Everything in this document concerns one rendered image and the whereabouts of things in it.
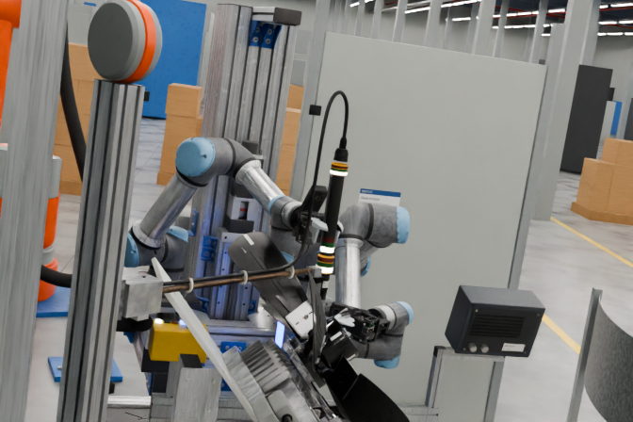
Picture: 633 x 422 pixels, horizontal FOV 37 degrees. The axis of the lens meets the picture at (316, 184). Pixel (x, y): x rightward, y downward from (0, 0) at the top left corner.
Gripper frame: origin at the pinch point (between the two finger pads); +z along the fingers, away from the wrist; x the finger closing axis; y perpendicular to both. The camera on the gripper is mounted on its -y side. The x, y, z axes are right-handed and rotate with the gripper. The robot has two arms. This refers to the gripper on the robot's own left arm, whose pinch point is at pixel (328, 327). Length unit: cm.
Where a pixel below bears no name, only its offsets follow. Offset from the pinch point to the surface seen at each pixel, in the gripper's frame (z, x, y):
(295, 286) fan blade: 18.6, -14.0, -0.6
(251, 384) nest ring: 39.2, 4.6, 8.7
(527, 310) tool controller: -67, -6, 26
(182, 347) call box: 15.9, 19.1, -36.4
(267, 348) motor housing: 29.7, -0.8, 3.4
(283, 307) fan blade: 25.2, -10.3, 2.1
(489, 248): -205, 15, -55
